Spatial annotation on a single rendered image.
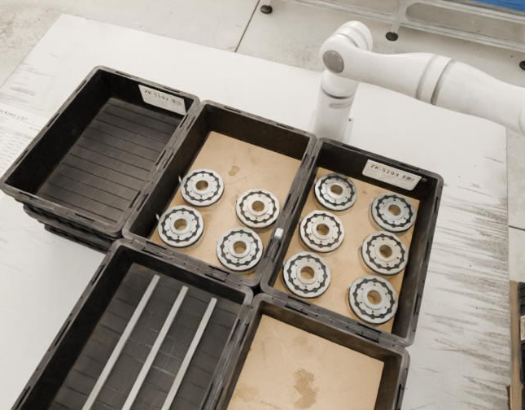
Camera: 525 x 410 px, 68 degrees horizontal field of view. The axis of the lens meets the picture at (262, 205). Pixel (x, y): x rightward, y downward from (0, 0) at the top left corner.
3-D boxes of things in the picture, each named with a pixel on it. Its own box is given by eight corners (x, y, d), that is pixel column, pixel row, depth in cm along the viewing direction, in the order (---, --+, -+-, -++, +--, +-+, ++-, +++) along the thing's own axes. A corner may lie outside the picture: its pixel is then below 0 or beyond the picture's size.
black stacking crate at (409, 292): (312, 163, 103) (318, 137, 93) (423, 201, 99) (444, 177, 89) (256, 304, 85) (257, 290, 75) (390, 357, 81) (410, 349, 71)
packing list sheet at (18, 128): (-9, 100, 123) (-10, 99, 123) (58, 118, 121) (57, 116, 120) (-80, 186, 108) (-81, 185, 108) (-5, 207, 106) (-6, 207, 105)
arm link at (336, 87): (345, 10, 88) (333, 71, 103) (321, 32, 84) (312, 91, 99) (382, 28, 85) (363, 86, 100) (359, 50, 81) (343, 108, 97)
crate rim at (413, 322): (317, 141, 94) (318, 134, 92) (440, 181, 90) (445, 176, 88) (256, 293, 76) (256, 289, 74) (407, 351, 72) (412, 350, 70)
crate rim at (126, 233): (203, 104, 99) (203, 97, 97) (317, 141, 94) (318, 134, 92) (120, 239, 81) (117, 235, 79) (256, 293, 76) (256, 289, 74)
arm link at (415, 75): (436, 76, 73) (458, 50, 76) (315, 38, 85) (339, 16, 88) (426, 114, 80) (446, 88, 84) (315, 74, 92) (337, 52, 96)
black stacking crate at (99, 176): (111, 97, 111) (98, 65, 101) (206, 128, 107) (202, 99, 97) (22, 211, 93) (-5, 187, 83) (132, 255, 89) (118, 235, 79)
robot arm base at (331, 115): (318, 114, 117) (327, 68, 102) (348, 124, 115) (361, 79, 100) (308, 136, 112) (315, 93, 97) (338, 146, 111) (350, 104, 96)
